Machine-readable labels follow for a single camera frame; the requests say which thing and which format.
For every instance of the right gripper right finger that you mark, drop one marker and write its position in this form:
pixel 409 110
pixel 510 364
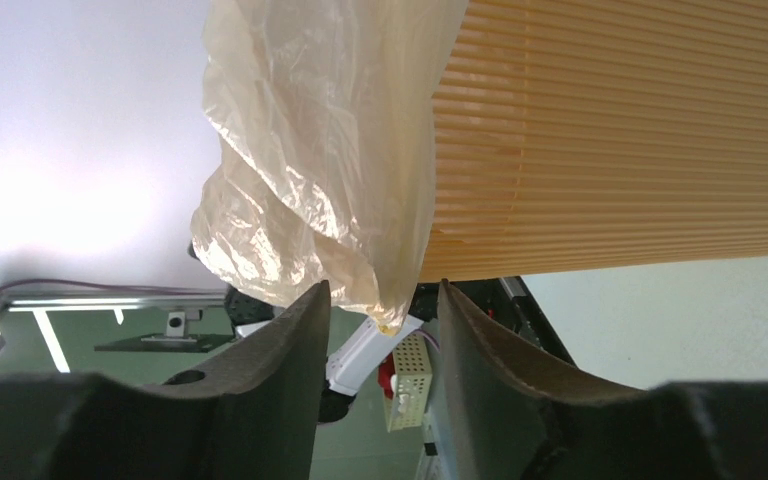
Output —
pixel 518 412

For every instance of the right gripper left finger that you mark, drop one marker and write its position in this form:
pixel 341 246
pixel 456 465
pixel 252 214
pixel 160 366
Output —
pixel 248 412

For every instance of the orange plastic trash bin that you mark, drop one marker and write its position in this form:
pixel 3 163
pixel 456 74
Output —
pixel 575 135

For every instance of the translucent yellowish trash bag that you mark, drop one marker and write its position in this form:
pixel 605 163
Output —
pixel 327 173

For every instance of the perforated beige electronics box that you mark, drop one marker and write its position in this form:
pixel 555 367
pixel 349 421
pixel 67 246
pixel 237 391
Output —
pixel 405 379

